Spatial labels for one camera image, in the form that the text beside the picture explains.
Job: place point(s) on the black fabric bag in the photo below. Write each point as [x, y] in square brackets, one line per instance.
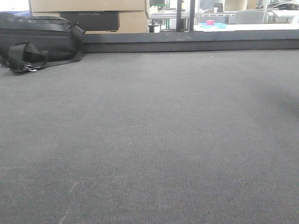
[31, 43]

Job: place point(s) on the lower cardboard box black label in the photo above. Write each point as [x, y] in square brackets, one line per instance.
[105, 21]

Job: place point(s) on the upper cardboard box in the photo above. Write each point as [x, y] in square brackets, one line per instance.
[88, 5]

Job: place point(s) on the grey office chair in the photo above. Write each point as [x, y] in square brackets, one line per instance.
[247, 17]

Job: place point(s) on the black vertical post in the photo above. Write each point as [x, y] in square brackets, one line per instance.
[179, 20]

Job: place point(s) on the dark conveyor side rail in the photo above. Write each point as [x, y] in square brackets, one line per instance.
[191, 41]

